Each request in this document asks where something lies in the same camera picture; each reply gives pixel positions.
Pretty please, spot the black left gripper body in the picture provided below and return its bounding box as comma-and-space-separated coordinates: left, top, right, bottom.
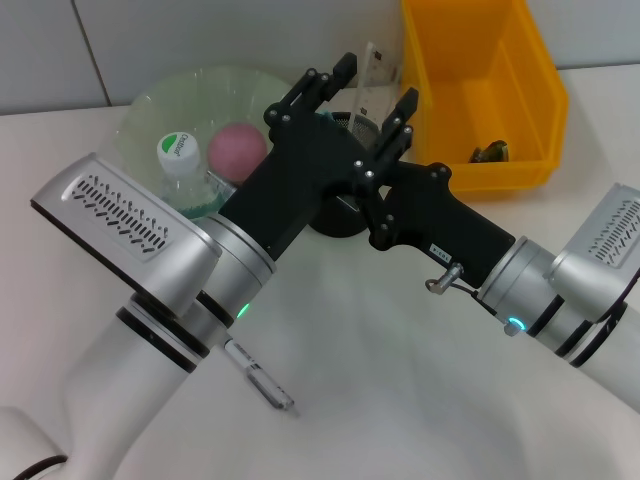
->
219, 104, 374, 261

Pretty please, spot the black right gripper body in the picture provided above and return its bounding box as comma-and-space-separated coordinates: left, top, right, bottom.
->
367, 162, 515, 289

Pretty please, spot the clear plastic ruler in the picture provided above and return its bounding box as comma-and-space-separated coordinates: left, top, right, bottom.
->
339, 42, 401, 211

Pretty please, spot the pink peach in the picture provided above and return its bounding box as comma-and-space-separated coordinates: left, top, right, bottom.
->
207, 123, 269, 181

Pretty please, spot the green plastic wrapper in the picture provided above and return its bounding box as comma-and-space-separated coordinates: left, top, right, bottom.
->
468, 140, 511, 165

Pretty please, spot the clear bottle with green label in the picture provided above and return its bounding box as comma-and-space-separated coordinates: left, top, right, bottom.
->
156, 131, 237, 221

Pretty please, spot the black mesh pen holder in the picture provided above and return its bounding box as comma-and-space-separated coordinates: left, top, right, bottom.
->
312, 110, 387, 239

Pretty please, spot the green glass fruit plate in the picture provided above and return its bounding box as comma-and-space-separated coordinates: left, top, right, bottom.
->
115, 67, 301, 221

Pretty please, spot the grey clear pen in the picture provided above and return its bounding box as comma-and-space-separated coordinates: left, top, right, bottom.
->
222, 337, 301, 419

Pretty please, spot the yellow plastic bin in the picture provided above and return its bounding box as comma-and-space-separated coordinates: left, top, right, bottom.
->
399, 0, 570, 201

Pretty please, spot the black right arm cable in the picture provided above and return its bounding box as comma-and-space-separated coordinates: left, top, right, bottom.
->
424, 262, 501, 314

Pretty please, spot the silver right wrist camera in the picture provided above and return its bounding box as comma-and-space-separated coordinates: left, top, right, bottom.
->
549, 182, 640, 324

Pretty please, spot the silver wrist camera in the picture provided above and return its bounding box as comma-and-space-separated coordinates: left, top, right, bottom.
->
30, 152, 224, 317
549, 182, 640, 324

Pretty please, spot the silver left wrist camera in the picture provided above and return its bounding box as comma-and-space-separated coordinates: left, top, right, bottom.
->
30, 152, 224, 317

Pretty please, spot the black left camera cable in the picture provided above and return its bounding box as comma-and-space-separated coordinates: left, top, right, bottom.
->
14, 453, 69, 480

